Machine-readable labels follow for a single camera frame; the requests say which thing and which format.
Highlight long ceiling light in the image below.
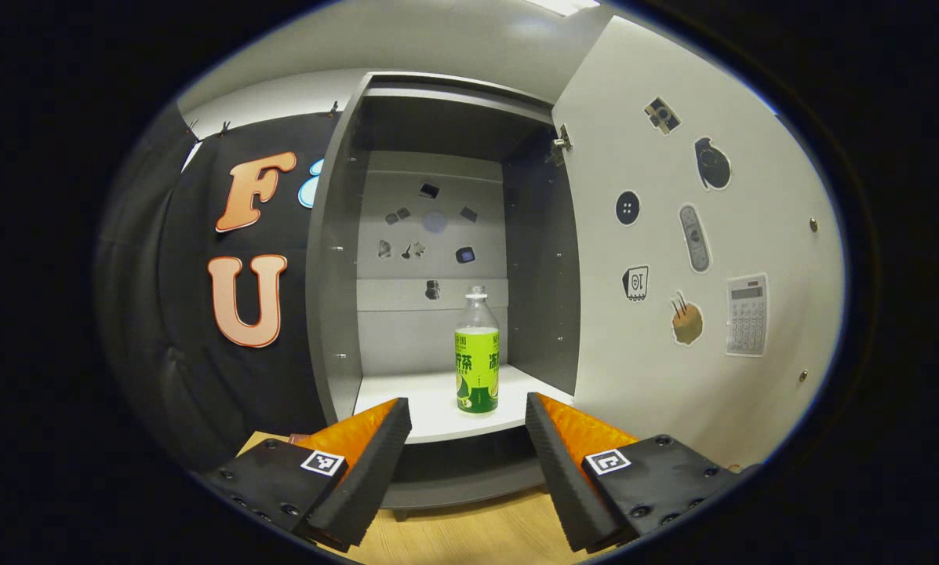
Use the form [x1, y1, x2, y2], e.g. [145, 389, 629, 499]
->
[526, 0, 602, 18]

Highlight green label bottle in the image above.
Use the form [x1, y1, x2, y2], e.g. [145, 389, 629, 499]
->
[454, 286, 500, 415]

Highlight beige cabinet door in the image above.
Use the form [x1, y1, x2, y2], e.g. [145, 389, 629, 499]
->
[551, 16, 846, 472]

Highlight grey cabinet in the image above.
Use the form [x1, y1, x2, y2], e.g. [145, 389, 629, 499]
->
[304, 71, 584, 511]

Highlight white cabinet shelf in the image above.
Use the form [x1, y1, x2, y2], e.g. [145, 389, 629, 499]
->
[353, 365, 576, 446]

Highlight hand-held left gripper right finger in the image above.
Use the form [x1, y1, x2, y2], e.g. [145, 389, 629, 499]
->
[525, 392, 760, 554]

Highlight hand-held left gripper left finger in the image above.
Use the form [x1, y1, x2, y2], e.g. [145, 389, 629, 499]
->
[202, 396, 413, 554]

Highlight black backdrop cloth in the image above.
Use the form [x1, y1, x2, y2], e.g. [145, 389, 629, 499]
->
[159, 112, 340, 464]
[96, 106, 199, 472]

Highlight metal door hinge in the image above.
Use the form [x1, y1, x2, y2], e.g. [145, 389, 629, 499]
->
[546, 124, 573, 166]

